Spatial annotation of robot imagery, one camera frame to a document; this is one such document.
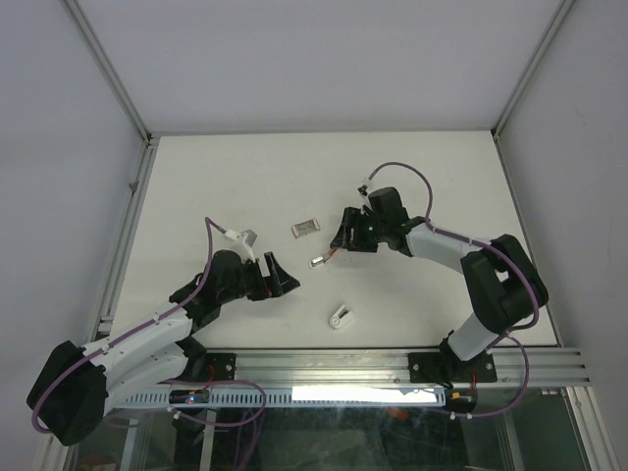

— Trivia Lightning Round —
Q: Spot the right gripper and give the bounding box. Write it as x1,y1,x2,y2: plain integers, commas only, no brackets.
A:
330,206,388,252

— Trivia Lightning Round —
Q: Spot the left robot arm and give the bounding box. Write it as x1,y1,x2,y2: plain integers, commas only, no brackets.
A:
26,249,300,446

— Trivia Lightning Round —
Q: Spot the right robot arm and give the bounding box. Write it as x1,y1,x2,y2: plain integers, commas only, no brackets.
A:
330,185,549,380

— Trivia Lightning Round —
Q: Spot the white slotted cable duct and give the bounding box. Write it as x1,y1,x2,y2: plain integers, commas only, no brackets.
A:
119,386,445,409

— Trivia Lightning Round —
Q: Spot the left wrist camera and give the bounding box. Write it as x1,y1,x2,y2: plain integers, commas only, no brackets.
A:
223,229,257,261

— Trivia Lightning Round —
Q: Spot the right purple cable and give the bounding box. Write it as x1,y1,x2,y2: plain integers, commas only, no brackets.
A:
357,161,541,421

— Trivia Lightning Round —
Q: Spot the pink white stapler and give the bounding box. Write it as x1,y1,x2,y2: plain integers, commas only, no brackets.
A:
308,248,339,270

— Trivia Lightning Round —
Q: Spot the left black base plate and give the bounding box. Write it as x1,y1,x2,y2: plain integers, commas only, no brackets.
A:
192,351,236,385

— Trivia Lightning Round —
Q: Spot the aluminium mounting rail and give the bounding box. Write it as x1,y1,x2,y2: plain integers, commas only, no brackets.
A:
61,345,588,392

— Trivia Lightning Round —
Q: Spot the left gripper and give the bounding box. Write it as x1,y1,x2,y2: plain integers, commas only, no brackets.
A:
218,251,298,304

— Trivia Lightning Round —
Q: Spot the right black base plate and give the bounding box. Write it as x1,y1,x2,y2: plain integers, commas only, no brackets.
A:
407,351,497,387

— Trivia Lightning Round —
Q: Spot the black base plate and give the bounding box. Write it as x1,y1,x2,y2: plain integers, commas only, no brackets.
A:
407,351,497,387
192,351,236,385

